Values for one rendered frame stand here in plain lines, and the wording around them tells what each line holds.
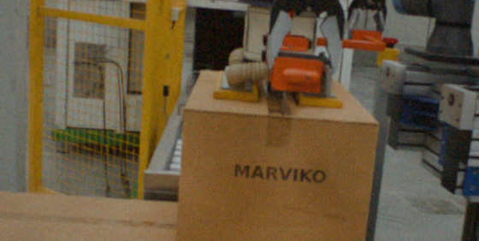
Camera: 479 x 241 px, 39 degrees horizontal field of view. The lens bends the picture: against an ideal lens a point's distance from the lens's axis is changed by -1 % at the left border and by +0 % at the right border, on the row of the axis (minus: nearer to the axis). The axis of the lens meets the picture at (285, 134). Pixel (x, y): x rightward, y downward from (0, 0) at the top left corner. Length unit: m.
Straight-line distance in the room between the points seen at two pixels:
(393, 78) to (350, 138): 0.75
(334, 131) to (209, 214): 0.31
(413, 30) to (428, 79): 9.48
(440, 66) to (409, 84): 0.11
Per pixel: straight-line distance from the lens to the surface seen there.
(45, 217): 1.93
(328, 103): 1.52
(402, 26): 11.57
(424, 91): 2.16
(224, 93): 1.51
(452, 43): 2.18
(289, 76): 1.01
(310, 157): 1.40
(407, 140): 2.18
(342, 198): 1.44
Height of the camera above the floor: 1.20
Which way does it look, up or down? 12 degrees down
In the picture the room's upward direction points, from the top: 5 degrees clockwise
